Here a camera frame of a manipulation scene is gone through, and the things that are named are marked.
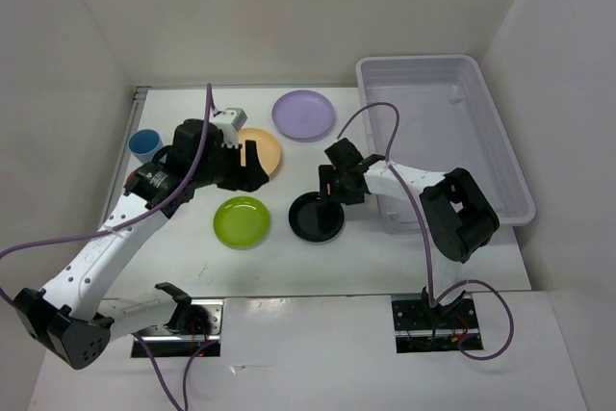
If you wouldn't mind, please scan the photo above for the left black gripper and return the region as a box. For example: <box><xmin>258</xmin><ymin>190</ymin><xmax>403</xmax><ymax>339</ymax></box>
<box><xmin>192</xmin><ymin>136</ymin><xmax>270</xmax><ymax>193</ymax></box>

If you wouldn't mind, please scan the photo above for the black plate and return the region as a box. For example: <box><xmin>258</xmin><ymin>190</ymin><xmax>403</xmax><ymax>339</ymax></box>
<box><xmin>288</xmin><ymin>192</ymin><xmax>345</xmax><ymax>243</ymax></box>

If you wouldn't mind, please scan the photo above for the green plate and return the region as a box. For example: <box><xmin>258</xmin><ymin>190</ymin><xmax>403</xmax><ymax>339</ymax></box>
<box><xmin>213</xmin><ymin>195</ymin><xmax>270</xmax><ymax>249</ymax></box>

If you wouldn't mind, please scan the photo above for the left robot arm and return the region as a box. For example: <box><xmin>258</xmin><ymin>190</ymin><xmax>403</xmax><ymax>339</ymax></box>
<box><xmin>13</xmin><ymin>119</ymin><xmax>269</xmax><ymax>370</ymax></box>

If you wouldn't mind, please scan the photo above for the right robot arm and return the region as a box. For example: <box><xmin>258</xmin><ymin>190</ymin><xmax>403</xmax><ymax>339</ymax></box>
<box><xmin>318</xmin><ymin>138</ymin><xmax>500</xmax><ymax>327</ymax></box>

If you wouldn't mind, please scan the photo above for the clear plastic bin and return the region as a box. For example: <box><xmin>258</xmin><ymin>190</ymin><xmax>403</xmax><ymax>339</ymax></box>
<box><xmin>356</xmin><ymin>55</ymin><xmax>536</xmax><ymax>227</ymax></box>

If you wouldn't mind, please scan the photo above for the orange plate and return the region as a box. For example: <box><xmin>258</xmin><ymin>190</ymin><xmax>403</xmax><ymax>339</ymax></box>
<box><xmin>239</xmin><ymin>127</ymin><xmax>282</xmax><ymax>177</ymax></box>

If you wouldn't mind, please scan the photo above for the purple plate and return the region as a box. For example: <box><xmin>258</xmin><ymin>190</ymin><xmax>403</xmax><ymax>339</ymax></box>
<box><xmin>271</xmin><ymin>90</ymin><xmax>336</xmax><ymax>141</ymax></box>

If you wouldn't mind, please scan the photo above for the blue cup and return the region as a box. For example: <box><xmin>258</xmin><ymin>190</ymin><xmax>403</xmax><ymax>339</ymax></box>
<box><xmin>128</xmin><ymin>129</ymin><xmax>163</xmax><ymax>164</ymax></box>

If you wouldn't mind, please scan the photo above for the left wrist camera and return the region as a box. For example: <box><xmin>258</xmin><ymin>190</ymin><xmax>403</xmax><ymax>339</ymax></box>
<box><xmin>209</xmin><ymin>108</ymin><xmax>247</xmax><ymax>148</ymax></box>

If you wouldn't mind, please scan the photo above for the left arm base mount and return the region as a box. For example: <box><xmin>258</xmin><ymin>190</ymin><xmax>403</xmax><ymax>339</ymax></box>
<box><xmin>139</xmin><ymin>296</ymin><xmax>224</xmax><ymax>359</ymax></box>

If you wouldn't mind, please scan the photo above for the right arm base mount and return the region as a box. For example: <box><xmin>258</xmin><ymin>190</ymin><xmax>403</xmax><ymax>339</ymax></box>
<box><xmin>391</xmin><ymin>290</ymin><xmax>483</xmax><ymax>354</ymax></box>

